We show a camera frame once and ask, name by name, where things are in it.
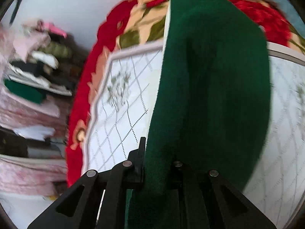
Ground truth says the cluttered clothes rack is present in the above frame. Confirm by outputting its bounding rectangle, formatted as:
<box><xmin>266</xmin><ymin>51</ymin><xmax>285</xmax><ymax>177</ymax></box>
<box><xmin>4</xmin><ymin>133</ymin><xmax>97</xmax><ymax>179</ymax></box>
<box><xmin>1</xmin><ymin>21</ymin><xmax>80</xmax><ymax>196</ymax></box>

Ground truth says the red floral blanket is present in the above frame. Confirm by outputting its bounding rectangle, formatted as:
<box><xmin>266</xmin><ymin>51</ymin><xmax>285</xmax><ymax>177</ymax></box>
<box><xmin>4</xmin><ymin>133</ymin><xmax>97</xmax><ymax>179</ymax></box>
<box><xmin>66</xmin><ymin>0</ymin><xmax>304</xmax><ymax>185</ymax></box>

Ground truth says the green red varsity jacket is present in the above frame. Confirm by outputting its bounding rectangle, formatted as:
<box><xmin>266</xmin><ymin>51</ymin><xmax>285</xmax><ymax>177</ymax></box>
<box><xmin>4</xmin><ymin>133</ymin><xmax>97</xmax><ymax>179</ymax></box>
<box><xmin>124</xmin><ymin>0</ymin><xmax>273</xmax><ymax>229</ymax></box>

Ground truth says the white diamond pattern mat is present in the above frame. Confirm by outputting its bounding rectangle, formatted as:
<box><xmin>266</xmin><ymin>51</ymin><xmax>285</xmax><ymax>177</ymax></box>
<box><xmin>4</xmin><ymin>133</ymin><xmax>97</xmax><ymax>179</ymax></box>
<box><xmin>82</xmin><ymin>40</ymin><xmax>304</xmax><ymax>228</ymax></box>

